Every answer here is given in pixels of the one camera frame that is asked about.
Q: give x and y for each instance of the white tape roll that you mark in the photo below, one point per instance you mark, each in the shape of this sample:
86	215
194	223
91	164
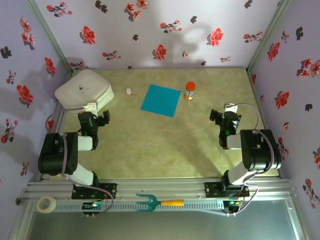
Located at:
50	201

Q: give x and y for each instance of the aluminium corner post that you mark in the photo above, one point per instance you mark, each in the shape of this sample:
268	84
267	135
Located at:
50	33
269	32

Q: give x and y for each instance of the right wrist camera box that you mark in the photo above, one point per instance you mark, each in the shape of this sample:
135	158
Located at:
231	108

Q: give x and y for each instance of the blue paper sheet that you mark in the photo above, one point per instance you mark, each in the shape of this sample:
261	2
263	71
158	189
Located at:
161	100

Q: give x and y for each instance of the white plastic lidded box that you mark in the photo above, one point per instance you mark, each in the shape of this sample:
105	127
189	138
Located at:
82	90

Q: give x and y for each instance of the orange capped bottle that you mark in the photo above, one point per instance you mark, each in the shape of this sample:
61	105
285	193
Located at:
190	91

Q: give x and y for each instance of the grey metal sheet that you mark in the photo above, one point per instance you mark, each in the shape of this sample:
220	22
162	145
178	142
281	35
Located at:
160	225

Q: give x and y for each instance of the small white bottle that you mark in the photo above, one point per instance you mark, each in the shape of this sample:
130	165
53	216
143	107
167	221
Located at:
129	91

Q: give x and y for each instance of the aluminium front rail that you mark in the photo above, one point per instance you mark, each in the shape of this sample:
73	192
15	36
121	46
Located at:
160	186

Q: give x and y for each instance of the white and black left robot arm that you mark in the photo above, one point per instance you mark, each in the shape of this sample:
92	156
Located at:
55	155

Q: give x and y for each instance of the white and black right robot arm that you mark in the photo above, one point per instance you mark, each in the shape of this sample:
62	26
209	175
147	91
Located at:
257	155

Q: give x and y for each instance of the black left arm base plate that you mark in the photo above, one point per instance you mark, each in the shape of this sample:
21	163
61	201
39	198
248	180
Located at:
110	190

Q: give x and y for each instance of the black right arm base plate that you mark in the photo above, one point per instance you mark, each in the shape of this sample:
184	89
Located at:
212	189

